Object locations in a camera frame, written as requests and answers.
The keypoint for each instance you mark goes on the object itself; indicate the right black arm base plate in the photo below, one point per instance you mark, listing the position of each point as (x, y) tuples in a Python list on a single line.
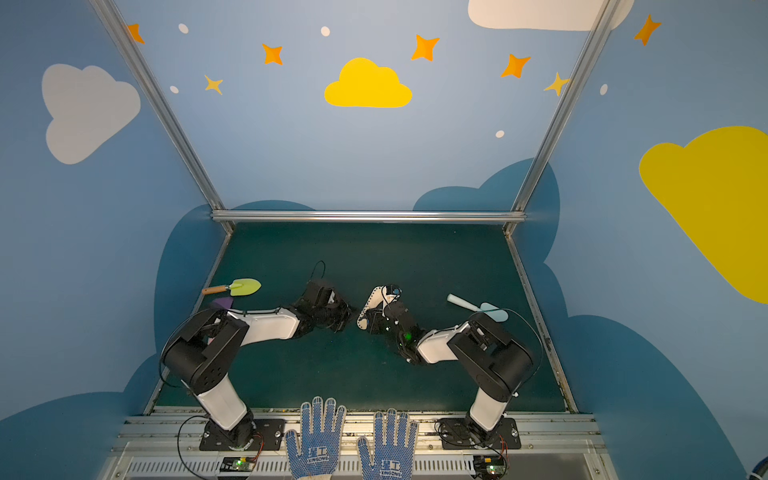
[(464, 433)]

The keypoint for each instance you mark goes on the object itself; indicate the green toy spatula wooden handle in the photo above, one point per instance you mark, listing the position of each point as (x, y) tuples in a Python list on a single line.
[(237, 288)]

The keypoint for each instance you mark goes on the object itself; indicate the horizontal aluminium frame bar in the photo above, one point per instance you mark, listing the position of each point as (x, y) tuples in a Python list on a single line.
[(423, 217)]

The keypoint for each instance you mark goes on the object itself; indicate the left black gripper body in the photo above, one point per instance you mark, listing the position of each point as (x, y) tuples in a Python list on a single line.
[(335, 308)]

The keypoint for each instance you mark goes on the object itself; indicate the purple toy spatula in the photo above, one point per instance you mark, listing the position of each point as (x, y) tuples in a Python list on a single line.
[(222, 303)]

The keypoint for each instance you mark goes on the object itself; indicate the blue dotted work glove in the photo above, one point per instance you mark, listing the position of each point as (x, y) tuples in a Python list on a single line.
[(314, 451), (394, 440)]

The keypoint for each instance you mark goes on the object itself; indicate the green circuit board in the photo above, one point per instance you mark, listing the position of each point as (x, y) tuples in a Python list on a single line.
[(238, 464), (489, 467)]

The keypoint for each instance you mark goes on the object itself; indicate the left green circuit board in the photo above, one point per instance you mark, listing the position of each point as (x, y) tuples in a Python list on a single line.
[(238, 464)]

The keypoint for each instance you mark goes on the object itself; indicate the aluminium frame post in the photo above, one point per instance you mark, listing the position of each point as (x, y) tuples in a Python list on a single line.
[(580, 74), (113, 22)]

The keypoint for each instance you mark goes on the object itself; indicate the right aluminium frame post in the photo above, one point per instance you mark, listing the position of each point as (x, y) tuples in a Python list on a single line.
[(580, 74)]

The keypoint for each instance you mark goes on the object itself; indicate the left blue dotted work glove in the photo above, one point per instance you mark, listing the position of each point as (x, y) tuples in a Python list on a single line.
[(314, 451)]

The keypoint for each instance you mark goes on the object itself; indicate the left aluminium frame post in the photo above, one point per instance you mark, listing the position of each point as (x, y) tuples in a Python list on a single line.
[(113, 22)]

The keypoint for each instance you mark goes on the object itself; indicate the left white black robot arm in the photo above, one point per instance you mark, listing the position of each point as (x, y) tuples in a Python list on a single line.
[(201, 351)]

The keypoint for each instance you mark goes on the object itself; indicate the right green circuit board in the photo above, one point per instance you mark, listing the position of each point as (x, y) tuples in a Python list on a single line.
[(489, 467)]

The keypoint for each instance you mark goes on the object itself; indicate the light blue toy spatula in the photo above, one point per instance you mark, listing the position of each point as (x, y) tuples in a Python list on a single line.
[(495, 313)]

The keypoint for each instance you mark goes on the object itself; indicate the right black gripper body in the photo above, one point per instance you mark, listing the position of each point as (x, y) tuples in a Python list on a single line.
[(381, 315)]

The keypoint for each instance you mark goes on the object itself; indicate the right blue dotted work glove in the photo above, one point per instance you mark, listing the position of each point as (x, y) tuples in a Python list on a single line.
[(394, 440)]

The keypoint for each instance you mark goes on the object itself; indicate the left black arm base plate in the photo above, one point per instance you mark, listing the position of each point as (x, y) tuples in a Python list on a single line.
[(250, 434)]

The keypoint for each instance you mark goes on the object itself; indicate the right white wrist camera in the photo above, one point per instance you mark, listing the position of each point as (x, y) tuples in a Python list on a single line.
[(391, 293)]

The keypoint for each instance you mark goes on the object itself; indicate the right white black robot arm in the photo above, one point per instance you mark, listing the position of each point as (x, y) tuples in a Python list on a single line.
[(494, 360)]

